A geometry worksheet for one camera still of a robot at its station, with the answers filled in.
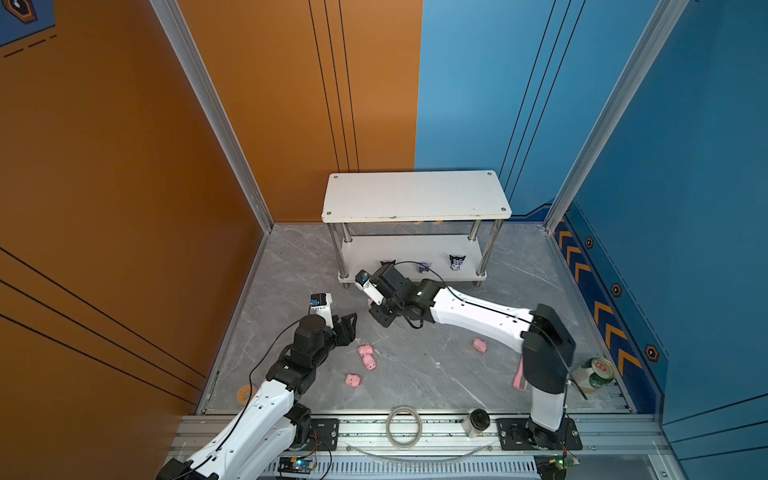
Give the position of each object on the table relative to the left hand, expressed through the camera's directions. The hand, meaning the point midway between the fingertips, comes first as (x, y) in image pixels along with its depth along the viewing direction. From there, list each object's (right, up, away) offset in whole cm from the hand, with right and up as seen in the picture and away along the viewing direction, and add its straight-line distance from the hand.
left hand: (348, 313), depth 83 cm
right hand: (+7, +2, +1) cm, 7 cm away
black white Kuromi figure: (+33, +14, +11) cm, 37 cm away
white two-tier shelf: (+30, +28, +38) cm, 56 cm away
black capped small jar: (+33, -23, -12) cm, 42 cm away
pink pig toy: (+5, -11, +2) cm, 12 cm away
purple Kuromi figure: (+23, +12, +15) cm, 30 cm away
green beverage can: (+64, -12, -10) cm, 66 cm away
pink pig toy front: (+2, -18, -3) cm, 18 cm away
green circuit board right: (+52, -33, -14) cm, 63 cm away
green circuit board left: (-11, -34, -12) cm, 37 cm away
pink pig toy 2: (+6, -14, +1) cm, 15 cm away
